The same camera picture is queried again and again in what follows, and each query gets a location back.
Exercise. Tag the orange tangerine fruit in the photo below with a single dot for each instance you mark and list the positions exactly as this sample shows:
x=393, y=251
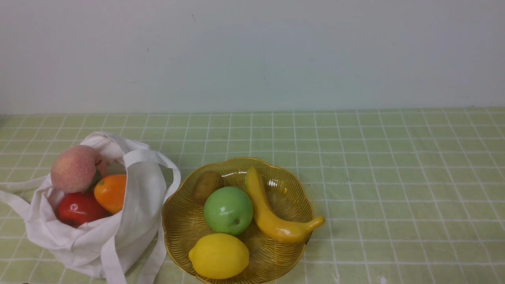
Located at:
x=109, y=192

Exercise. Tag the green apple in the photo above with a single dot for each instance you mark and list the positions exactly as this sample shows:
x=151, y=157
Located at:
x=228, y=210

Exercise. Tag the pink peach with leaf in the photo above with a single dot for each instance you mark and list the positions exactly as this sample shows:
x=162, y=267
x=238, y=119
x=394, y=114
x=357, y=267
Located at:
x=78, y=169

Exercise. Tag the yellow banana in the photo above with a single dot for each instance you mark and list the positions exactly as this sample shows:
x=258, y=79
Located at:
x=283, y=231

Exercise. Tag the brown kiwi fruit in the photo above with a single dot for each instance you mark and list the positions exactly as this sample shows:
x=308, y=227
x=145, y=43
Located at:
x=207, y=183

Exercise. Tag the yellow lemon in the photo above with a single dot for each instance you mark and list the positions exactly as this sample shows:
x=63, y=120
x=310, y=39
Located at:
x=219, y=256

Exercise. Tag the white cloth tote bag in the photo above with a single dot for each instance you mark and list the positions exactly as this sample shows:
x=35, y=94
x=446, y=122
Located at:
x=108, y=247

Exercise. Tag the red apple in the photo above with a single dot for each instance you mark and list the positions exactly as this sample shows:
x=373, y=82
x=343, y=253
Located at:
x=76, y=209

